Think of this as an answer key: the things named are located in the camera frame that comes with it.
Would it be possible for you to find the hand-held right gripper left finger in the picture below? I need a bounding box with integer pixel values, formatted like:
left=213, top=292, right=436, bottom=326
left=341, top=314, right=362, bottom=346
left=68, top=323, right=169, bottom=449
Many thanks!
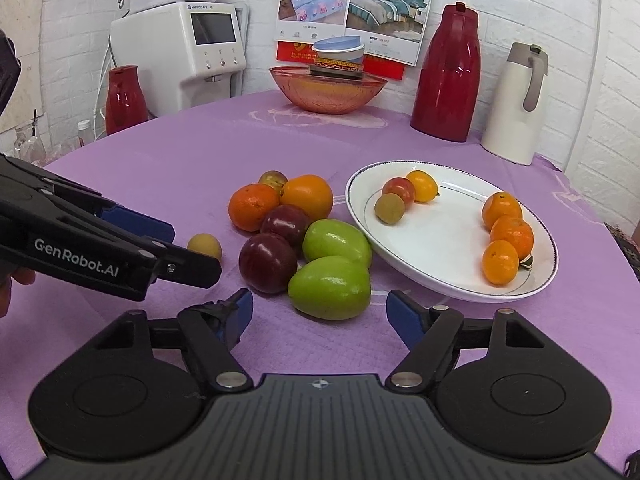
left=92, top=288, right=253, bottom=391

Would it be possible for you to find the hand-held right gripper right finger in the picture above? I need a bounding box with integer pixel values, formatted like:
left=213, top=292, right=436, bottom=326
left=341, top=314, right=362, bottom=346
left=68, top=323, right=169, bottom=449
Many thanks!
left=385, top=289, right=548, bottom=392

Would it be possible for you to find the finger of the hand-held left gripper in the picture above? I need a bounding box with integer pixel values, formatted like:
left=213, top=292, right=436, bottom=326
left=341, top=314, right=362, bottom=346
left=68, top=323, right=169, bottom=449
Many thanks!
left=0, top=155, right=176, bottom=246
left=0, top=187, right=222, bottom=288

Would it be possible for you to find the tan longan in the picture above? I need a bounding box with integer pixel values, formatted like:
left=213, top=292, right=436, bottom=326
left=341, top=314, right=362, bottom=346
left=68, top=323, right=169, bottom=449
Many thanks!
left=374, top=193, right=405, bottom=225
left=187, top=233, right=222, bottom=262

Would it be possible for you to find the dark purple plum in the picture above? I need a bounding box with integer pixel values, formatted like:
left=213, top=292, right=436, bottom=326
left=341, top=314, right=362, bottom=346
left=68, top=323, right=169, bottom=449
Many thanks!
left=260, top=204, right=312, bottom=248
left=238, top=232, right=299, bottom=295

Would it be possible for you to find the green mango front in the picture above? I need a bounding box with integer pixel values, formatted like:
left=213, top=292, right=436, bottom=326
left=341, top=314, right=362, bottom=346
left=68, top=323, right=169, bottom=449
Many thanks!
left=287, top=255, right=372, bottom=321

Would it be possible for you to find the green mango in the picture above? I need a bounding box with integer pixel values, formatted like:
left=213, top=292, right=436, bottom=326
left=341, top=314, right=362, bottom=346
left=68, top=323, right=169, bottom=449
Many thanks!
left=302, top=218, right=374, bottom=271
left=287, top=255, right=372, bottom=321

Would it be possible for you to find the dimpled tangerine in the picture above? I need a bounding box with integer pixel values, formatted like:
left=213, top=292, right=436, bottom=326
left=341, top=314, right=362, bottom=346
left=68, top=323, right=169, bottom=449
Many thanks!
left=228, top=183, right=281, bottom=233

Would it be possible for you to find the white plate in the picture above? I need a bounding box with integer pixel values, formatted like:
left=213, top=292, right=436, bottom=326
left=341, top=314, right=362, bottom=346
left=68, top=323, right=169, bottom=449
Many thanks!
left=345, top=161, right=559, bottom=304

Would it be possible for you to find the green mango back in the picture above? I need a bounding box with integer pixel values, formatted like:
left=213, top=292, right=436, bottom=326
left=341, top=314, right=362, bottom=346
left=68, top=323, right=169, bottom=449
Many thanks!
left=302, top=218, right=374, bottom=271

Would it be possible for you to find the large orange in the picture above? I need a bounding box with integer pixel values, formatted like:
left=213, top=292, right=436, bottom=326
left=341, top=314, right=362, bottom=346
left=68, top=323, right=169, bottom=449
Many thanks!
left=481, top=239, right=521, bottom=286

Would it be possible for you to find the small yellow-red plum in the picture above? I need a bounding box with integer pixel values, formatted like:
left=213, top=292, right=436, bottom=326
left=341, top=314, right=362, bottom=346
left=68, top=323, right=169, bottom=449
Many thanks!
left=258, top=170, right=289, bottom=193

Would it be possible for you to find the yellow-orange kumquat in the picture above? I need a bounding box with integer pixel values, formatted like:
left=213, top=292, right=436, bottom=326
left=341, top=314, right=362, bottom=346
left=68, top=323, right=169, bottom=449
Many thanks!
left=405, top=170, right=441, bottom=203

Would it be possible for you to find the tangerine with leaf stem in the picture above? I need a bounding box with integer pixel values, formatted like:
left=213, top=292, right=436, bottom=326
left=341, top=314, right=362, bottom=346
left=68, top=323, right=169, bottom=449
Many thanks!
left=490, top=215, right=535, bottom=271

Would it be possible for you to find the smooth orange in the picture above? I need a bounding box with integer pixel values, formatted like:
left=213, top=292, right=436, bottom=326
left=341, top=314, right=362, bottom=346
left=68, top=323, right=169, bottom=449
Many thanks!
left=280, top=174, right=334, bottom=221

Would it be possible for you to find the small orange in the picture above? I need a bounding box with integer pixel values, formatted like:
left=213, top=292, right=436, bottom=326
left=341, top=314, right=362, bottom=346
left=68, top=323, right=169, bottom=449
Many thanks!
left=481, top=191, right=523, bottom=232

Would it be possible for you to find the person's left hand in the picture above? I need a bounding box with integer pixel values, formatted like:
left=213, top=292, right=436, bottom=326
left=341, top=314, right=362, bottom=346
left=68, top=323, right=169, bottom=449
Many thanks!
left=0, top=266, right=37, bottom=319

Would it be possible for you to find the clear plastic bottle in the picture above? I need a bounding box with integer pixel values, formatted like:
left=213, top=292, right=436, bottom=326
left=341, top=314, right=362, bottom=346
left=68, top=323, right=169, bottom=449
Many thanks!
left=76, top=119, right=98, bottom=150

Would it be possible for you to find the clear glass bottle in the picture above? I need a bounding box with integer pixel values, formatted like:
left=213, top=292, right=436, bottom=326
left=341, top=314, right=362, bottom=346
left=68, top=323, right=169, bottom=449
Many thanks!
left=12, top=110, right=48, bottom=166

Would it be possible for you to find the small red vase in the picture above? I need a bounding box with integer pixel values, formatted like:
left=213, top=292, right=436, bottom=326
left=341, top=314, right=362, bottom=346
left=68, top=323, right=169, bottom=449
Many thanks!
left=105, top=65, right=149, bottom=136

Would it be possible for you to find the white water dispenser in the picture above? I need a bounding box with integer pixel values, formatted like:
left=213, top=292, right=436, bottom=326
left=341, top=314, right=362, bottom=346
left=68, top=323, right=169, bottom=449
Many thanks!
left=110, top=1, right=250, bottom=118

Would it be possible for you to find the dark blurred object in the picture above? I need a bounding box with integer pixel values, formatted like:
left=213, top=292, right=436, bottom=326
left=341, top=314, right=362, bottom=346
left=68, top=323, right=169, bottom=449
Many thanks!
left=0, top=30, right=23, bottom=116

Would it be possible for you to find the orange glass bowl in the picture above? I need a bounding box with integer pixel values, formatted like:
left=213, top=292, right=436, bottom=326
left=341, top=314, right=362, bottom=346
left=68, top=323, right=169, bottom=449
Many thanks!
left=269, top=65, right=389, bottom=115

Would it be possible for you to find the beige stone board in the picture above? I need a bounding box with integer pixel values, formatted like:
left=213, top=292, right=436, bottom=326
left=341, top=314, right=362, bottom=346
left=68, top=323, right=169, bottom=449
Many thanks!
left=0, top=0, right=48, bottom=133

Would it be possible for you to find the white thermos jug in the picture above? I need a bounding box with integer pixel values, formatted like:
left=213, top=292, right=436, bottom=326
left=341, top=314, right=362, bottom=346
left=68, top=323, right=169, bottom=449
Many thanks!
left=481, top=42, right=549, bottom=166

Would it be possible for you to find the patterned bedspread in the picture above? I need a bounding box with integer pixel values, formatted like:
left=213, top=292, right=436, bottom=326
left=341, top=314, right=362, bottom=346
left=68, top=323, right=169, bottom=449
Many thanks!
left=602, top=222, right=640, bottom=291

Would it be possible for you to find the red thermos jug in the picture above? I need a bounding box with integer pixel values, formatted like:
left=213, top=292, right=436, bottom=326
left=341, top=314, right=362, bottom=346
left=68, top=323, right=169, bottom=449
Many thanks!
left=410, top=2, right=482, bottom=143

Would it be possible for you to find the dark patterned box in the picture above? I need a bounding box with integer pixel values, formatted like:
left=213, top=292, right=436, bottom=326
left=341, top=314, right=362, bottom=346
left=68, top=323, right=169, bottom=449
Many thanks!
left=308, top=60, right=368, bottom=85

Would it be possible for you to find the white bowl with blue lid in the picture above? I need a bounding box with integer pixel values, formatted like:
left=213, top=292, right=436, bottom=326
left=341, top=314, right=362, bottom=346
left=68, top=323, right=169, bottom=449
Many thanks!
left=311, top=35, right=367, bottom=67

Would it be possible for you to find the red wall paper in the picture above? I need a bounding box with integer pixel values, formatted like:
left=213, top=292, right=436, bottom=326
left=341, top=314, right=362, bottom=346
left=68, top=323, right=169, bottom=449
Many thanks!
left=276, top=40, right=405, bottom=81

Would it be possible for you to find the bedding wall calendar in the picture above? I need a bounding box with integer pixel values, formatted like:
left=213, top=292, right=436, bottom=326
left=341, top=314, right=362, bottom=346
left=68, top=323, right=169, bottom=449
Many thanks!
left=274, top=0, right=437, bottom=67

